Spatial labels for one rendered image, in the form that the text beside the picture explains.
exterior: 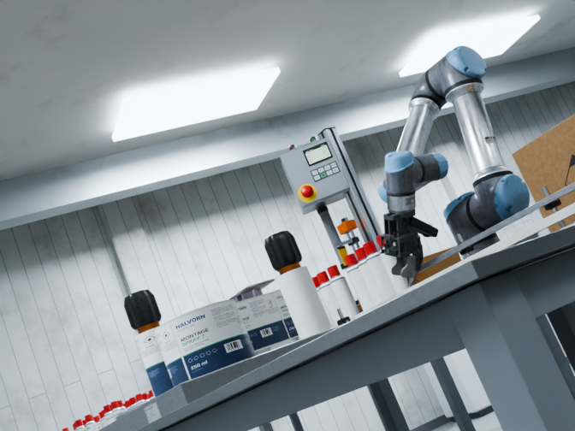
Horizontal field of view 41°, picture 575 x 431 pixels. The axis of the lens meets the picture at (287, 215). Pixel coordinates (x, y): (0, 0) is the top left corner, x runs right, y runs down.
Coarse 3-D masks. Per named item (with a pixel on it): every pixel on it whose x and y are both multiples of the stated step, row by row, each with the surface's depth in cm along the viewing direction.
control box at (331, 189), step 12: (312, 144) 242; (288, 156) 242; (300, 156) 242; (288, 168) 241; (300, 168) 241; (312, 168) 241; (288, 180) 248; (300, 180) 240; (312, 180) 240; (324, 180) 240; (336, 180) 240; (300, 192) 239; (324, 192) 239; (336, 192) 239; (300, 204) 239; (312, 204) 239; (324, 204) 245
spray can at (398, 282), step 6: (378, 240) 213; (384, 258) 212; (390, 258) 211; (384, 264) 212; (390, 264) 211; (390, 270) 211; (390, 276) 211; (396, 276) 210; (396, 282) 210; (402, 282) 209; (396, 288) 210; (402, 288) 209
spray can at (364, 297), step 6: (348, 258) 225; (354, 258) 225; (348, 264) 225; (354, 264) 224; (348, 270) 224; (354, 270) 223; (354, 276) 223; (360, 276) 222; (354, 282) 223; (360, 282) 222; (354, 288) 223; (360, 288) 222; (366, 288) 222; (360, 294) 222; (366, 294) 221; (360, 300) 222; (366, 300) 221; (366, 306) 221; (372, 306) 220
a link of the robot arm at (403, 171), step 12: (396, 156) 197; (408, 156) 197; (384, 168) 202; (396, 168) 197; (408, 168) 198; (420, 168) 200; (396, 180) 198; (408, 180) 198; (420, 180) 202; (396, 192) 199; (408, 192) 199
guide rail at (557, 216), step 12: (552, 216) 164; (564, 216) 161; (528, 228) 169; (540, 228) 167; (504, 240) 175; (516, 240) 172; (480, 252) 181; (492, 252) 178; (456, 264) 188; (432, 276) 195; (408, 288) 203; (384, 300) 211
